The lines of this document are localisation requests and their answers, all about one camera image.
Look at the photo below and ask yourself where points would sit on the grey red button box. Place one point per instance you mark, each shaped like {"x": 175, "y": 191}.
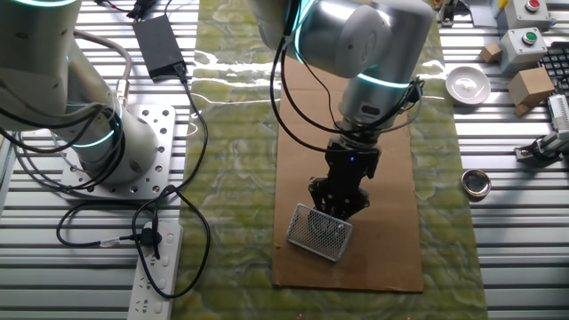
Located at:
{"x": 524, "y": 15}

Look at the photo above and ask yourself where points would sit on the white power strip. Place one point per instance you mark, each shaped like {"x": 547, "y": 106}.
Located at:
{"x": 151, "y": 284}

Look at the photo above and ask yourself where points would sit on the white ceramic flower dish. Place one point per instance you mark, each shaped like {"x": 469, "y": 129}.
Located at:
{"x": 467, "y": 84}

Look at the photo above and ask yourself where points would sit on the small steel dish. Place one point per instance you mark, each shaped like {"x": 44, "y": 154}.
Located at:
{"x": 475, "y": 183}

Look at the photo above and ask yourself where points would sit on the brown cardboard sheet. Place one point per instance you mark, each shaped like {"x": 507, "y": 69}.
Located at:
{"x": 387, "y": 231}

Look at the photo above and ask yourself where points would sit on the small cardboard box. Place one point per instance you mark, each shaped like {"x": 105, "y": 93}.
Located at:
{"x": 490, "y": 53}

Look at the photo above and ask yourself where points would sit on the grey green button box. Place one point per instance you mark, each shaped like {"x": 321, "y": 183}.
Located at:
{"x": 518, "y": 51}

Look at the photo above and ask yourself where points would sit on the black keyboard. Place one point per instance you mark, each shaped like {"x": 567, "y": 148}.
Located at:
{"x": 558, "y": 62}

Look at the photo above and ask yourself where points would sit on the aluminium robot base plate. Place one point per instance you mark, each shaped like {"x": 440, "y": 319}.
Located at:
{"x": 144, "y": 183}

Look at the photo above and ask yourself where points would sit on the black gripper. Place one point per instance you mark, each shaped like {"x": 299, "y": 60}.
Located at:
{"x": 350, "y": 166}

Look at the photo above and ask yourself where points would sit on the bundled black adapter lead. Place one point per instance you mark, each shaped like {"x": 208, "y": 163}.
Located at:
{"x": 142, "y": 5}

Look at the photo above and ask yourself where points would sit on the small grey clamped camera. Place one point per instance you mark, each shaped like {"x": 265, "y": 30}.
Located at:
{"x": 544, "y": 144}

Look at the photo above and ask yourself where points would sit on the black power adapter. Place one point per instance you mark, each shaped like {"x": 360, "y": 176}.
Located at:
{"x": 157, "y": 46}

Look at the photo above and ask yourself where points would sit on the green marble pattern mat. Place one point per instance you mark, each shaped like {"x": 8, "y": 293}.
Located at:
{"x": 231, "y": 178}

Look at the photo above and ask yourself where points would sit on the silver ribbed camera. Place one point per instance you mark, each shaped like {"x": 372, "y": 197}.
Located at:
{"x": 560, "y": 111}

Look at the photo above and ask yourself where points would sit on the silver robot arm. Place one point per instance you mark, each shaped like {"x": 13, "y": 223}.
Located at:
{"x": 351, "y": 40}

